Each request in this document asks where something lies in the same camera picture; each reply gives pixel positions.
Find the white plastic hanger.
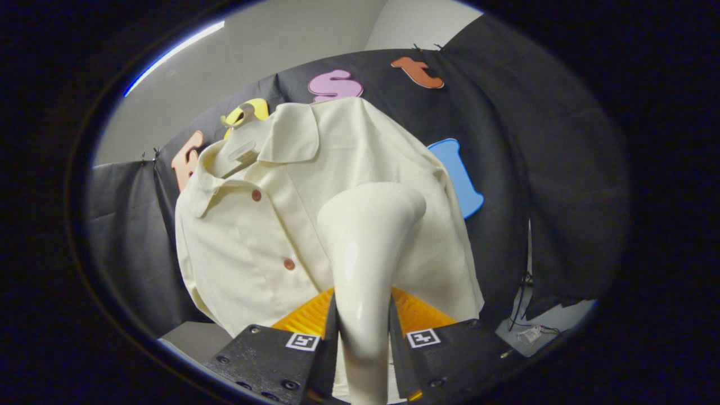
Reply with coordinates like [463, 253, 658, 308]
[220, 103, 271, 178]

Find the black backdrop cloth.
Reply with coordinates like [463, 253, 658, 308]
[84, 14, 631, 338]

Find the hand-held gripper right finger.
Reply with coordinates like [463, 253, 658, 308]
[389, 287, 527, 403]

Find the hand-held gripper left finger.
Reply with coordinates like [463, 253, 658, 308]
[202, 288, 340, 405]

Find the black cable bundle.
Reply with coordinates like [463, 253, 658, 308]
[509, 270, 560, 344]

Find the white garment steamer head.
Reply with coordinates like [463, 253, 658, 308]
[317, 181, 427, 405]

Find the cream button-up shirt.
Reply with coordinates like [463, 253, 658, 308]
[174, 97, 485, 338]

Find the grey table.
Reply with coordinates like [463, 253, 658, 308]
[159, 322, 234, 363]

